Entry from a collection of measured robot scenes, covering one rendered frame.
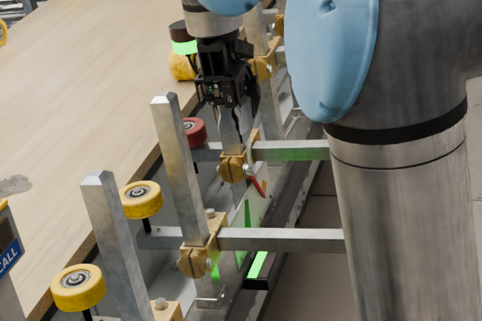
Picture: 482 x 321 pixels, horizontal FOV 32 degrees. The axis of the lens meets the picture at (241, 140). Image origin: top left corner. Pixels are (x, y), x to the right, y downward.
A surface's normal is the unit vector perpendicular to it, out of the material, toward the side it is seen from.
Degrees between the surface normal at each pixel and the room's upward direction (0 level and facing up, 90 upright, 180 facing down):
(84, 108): 0
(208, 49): 90
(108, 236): 90
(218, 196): 0
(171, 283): 0
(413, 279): 87
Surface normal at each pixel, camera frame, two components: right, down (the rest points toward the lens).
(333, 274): -0.18, -0.87
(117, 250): -0.28, 0.48
